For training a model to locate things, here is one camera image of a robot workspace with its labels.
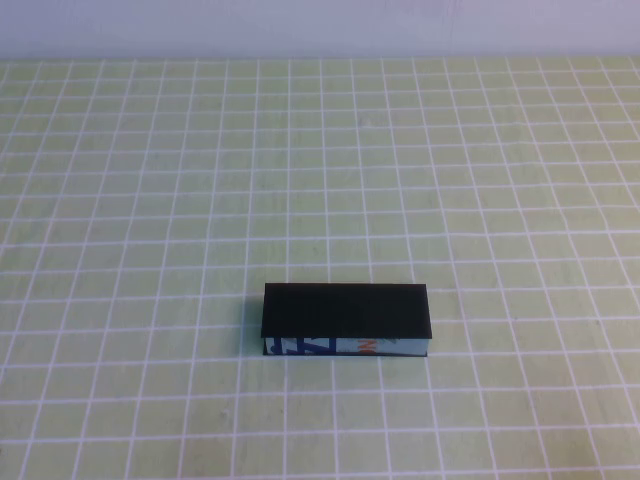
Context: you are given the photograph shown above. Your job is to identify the black glasses case printed side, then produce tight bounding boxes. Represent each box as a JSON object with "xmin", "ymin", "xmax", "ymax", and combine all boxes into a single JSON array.
[{"xmin": 260, "ymin": 282, "xmax": 433, "ymax": 360}]

